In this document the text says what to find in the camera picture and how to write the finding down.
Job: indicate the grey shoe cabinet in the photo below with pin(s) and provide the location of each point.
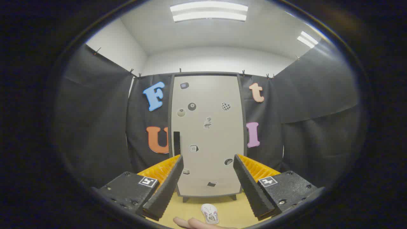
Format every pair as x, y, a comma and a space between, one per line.
170, 108

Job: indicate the large ceiling light panel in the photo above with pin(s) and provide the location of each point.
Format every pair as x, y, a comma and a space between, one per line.
209, 12

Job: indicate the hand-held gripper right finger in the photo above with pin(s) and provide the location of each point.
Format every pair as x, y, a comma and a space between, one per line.
249, 187

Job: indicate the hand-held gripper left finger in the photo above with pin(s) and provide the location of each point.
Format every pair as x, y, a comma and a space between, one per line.
168, 187

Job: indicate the black backdrop cloth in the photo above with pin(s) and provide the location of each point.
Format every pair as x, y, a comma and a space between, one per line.
95, 127

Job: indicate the white shoe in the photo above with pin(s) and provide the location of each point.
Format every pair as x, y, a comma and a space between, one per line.
210, 212

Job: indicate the small ceiling light panel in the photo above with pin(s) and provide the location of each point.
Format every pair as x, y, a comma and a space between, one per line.
307, 39

